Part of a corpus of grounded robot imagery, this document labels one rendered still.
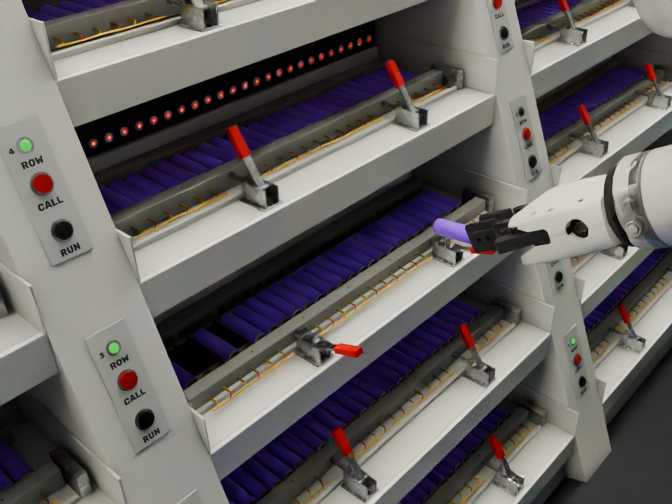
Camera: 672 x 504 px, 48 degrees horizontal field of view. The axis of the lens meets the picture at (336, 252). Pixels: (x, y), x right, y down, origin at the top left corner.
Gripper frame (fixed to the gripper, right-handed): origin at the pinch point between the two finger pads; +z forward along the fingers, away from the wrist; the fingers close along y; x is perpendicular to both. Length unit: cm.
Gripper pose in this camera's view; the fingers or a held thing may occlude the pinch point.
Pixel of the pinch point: (493, 230)
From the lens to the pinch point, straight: 79.6
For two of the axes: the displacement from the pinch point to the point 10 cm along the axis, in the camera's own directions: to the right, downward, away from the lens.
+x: -4.0, -9.0, -1.7
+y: 6.7, -4.1, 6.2
